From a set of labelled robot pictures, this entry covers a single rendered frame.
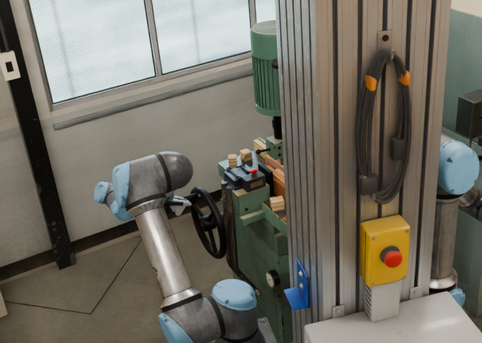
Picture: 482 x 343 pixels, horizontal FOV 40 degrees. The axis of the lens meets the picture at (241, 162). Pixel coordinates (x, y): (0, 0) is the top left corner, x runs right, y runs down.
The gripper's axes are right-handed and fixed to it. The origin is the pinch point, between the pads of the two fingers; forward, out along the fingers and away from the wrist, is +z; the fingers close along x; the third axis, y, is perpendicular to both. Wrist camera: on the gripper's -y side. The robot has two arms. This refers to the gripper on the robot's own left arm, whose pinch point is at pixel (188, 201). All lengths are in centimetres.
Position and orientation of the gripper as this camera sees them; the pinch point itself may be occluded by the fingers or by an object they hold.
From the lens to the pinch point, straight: 246.0
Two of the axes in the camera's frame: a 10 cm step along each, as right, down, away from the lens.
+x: 4.5, 3.4, -8.3
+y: -3.3, 9.2, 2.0
